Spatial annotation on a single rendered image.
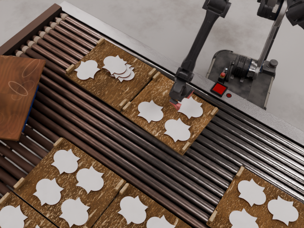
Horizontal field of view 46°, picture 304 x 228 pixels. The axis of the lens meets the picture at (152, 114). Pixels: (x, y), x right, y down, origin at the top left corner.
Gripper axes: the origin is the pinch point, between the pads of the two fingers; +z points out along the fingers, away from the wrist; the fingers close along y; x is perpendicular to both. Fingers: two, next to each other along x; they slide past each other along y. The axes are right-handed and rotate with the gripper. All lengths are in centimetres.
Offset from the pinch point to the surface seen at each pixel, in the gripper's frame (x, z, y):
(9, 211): 27, -6, -98
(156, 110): 8.4, -1.5, -12.6
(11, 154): 49, -8, -79
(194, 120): -10.6, 3.5, -4.4
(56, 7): 105, -21, 9
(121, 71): 38.1, -9.5, -5.2
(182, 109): -2.3, 0.8, -3.4
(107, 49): 57, -10, 4
